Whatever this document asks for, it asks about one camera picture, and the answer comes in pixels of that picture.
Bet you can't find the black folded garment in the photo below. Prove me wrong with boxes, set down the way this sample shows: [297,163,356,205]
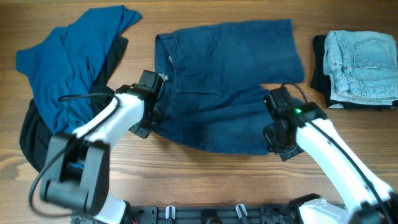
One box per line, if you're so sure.
[310,35,397,111]

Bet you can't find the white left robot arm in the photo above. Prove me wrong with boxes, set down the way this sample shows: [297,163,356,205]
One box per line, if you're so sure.
[35,70,164,223]

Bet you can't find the navy blue shorts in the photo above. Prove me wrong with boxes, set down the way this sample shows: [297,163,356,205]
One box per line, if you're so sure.
[155,19,305,155]

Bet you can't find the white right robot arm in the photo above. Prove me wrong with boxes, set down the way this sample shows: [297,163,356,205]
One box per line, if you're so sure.
[263,86,397,223]

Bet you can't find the black camera cable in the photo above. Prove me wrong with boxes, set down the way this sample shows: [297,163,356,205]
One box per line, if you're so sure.
[279,82,388,224]

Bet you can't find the teal blue t-shirt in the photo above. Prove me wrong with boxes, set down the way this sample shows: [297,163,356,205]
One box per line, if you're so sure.
[16,6,142,133]

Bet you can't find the black garment under t-shirt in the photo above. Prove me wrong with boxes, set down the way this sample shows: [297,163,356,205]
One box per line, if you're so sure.
[19,37,128,172]

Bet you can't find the light blue denim jeans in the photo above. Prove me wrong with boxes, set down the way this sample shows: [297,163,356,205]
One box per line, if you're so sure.
[323,30,397,106]

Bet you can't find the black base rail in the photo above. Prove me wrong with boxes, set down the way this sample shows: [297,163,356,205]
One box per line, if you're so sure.
[70,203,293,224]

